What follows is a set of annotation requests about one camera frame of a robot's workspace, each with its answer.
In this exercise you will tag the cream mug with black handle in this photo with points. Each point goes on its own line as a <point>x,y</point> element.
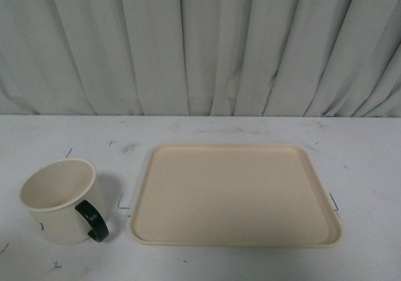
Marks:
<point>66,202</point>

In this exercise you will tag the beige rectangular plastic tray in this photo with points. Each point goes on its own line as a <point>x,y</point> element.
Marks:
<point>233,195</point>

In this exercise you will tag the grey-white pleated curtain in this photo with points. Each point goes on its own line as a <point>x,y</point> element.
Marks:
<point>201,57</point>

